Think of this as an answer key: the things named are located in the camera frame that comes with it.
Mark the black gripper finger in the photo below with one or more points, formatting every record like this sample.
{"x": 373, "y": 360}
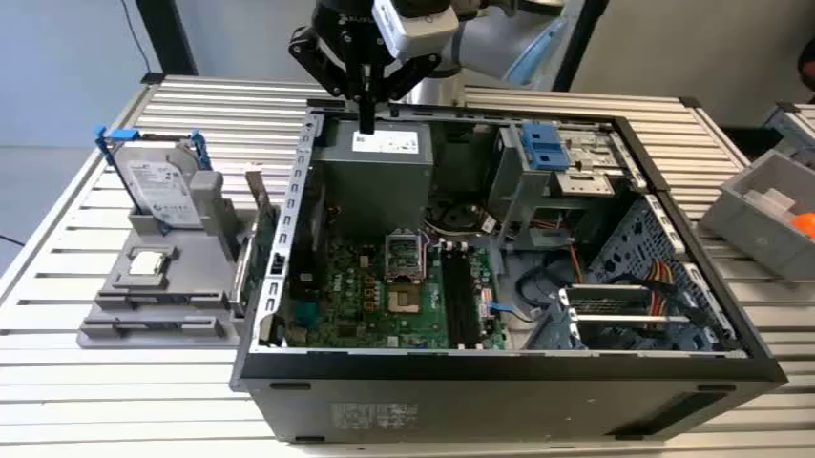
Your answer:
{"x": 317, "y": 62}
{"x": 407, "y": 76}

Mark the blue RAM stick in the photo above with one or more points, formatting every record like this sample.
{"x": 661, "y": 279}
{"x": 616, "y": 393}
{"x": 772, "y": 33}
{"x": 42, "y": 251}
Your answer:
{"x": 161, "y": 300}
{"x": 158, "y": 326}

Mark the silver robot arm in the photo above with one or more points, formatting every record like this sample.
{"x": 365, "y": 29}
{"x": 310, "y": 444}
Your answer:
{"x": 489, "y": 47}

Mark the RAM slot with black clips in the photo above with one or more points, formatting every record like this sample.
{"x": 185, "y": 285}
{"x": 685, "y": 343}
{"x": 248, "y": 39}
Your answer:
{"x": 448, "y": 296}
{"x": 465, "y": 296}

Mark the RAM slot with white clips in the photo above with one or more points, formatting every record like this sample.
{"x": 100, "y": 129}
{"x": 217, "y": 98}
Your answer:
{"x": 456, "y": 296}
{"x": 473, "y": 296}

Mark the grey power supply unit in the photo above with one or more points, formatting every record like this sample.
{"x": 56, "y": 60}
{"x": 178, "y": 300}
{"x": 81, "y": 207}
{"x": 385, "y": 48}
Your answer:
{"x": 374, "y": 191}

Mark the blue drive bay latch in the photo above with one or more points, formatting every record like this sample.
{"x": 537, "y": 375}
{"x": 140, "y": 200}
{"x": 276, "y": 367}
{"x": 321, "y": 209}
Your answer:
{"x": 541, "y": 148}

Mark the round case speaker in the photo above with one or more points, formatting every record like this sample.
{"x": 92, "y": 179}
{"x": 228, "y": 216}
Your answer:
{"x": 463, "y": 215}

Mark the grey metal drive cage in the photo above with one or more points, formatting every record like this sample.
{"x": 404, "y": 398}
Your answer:
{"x": 581, "y": 183}

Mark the hard disk in blue carrier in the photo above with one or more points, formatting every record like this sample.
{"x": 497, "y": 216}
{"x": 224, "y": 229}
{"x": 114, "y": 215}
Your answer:
{"x": 156, "y": 191}

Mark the black graphics card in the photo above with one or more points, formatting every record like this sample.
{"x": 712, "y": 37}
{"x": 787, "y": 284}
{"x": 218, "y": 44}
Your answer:
{"x": 260, "y": 248}

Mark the CPU socket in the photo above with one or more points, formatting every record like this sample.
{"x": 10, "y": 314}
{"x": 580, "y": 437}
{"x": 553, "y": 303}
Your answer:
{"x": 407, "y": 298}

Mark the grey parts rack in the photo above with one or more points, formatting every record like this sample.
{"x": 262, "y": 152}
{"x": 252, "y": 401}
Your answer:
{"x": 197, "y": 281}

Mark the silver CPU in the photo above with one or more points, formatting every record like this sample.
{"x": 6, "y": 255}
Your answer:
{"x": 146, "y": 264}

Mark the green motherboard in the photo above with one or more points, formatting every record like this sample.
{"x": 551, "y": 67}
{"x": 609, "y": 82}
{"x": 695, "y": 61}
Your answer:
{"x": 407, "y": 329}

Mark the metal disk bay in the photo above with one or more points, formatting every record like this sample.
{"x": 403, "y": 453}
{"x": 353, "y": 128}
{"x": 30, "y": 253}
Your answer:
{"x": 611, "y": 298}

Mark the white plastic block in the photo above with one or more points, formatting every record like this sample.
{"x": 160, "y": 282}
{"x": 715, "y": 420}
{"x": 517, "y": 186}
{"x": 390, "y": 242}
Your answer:
{"x": 767, "y": 200}

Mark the red round object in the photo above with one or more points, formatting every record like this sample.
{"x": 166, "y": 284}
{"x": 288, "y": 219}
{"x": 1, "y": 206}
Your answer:
{"x": 808, "y": 71}

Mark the grey storage bin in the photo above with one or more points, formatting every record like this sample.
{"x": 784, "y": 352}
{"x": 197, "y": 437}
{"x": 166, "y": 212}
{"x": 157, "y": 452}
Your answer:
{"x": 757, "y": 238}

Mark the black PC case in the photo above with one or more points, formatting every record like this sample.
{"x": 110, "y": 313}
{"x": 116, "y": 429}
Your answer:
{"x": 445, "y": 405}

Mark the orange ball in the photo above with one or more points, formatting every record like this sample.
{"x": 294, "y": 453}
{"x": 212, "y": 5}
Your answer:
{"x": 803, "y": 225}

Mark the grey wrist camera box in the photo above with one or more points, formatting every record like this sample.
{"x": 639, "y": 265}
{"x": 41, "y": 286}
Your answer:
{"x": 420, "y": 28}

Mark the black frame post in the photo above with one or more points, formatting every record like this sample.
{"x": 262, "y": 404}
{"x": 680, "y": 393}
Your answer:
{"x": 581, "y": 43}
{"x": 172, "y": 38}

